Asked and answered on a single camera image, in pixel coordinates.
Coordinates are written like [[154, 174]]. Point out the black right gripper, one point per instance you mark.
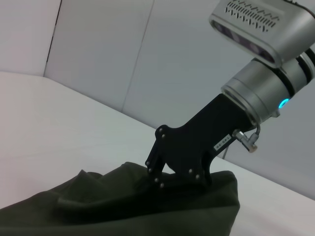
[[209, 137]]

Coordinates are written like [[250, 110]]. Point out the dark green t-shirt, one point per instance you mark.
[[123, 209]]

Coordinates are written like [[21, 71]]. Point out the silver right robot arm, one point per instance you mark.
[[270, 86]]

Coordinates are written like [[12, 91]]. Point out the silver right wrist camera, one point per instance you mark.
[[265, 27]]

